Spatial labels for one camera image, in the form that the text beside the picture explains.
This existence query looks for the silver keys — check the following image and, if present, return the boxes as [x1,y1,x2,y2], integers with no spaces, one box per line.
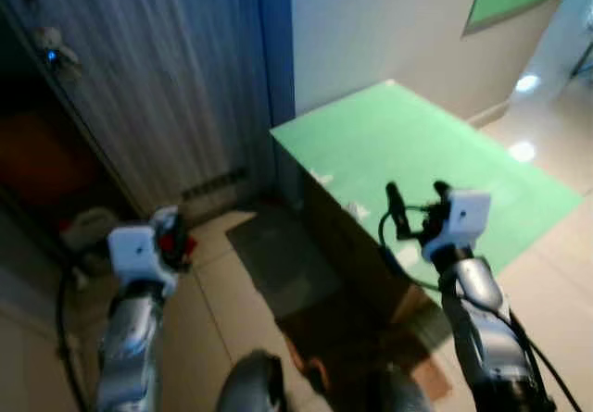
[151,205,180,224]

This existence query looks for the red cloth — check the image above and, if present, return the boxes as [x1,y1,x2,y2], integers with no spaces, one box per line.
[156,231,196,261]

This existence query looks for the green table sheet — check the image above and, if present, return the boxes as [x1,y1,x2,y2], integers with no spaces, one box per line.
[270,79,585,294]

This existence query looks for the light grey floor item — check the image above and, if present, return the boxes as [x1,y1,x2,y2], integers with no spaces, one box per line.
[58,206,120,254]

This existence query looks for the grey floor mat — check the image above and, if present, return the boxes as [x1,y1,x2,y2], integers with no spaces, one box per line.
[225,206,342,322]

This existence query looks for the grey wood grain door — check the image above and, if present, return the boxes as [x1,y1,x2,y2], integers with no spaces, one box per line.
[0,0,279,220]

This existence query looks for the robot left leg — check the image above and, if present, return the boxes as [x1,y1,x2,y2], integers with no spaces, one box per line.
[215,349,288,412]

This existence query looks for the robot leg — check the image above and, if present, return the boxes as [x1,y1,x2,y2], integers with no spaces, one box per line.
[215,349,288,412]
[371,364,435,412]

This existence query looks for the robot right leg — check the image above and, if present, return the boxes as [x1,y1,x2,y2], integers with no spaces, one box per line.
[371,364,435,412]

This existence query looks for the door lock with blue light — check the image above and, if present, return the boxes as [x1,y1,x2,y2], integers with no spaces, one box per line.
[31,25,82,72]

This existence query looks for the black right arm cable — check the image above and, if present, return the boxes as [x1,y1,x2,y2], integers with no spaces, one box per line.
[377,206,585,412]

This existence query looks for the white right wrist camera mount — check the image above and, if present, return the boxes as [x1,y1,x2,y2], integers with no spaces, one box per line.
[423,189,492,265]

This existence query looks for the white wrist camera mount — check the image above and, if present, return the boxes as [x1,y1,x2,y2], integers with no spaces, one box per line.
[107,224,179,294]
[423,189,492,265]

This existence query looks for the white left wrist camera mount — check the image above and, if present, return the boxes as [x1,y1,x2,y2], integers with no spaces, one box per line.
[107,224,179,294]

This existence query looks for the blue door frame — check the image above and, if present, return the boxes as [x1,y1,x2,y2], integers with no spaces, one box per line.
[252,0,297,205]

